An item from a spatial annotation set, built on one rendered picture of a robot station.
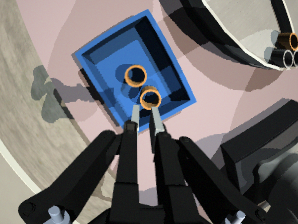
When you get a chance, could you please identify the grey metal ring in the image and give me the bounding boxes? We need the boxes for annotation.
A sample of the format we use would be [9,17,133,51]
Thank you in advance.
[271,49,293,68]
[290,50,298,67]

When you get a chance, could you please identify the bronze bushing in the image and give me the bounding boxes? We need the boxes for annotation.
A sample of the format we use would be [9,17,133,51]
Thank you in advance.
[140,86,161,110]
[277,33,298,51]
[125,64,147,87]

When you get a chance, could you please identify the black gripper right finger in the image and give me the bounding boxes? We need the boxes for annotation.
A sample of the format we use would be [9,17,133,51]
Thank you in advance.
[149,106,269,224]

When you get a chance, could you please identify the blue crate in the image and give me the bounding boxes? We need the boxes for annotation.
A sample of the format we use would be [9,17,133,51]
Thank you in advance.
[75,9,197,133]

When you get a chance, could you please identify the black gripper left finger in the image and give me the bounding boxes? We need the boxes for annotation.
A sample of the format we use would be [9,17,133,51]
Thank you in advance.
[18,105,140,224]

